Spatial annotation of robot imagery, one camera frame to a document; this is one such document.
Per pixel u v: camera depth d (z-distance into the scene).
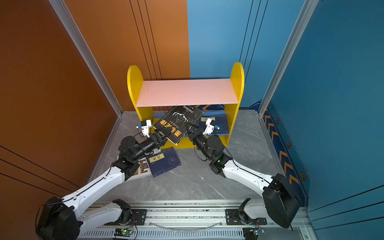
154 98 0.71
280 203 0.40
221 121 0.94
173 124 0.69
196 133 0.63
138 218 0.74
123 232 0.71
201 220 0.74
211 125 0.67
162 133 0.67
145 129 0.67
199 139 0.64
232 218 0.72
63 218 0.39
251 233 0.71
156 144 0.62
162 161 0.91
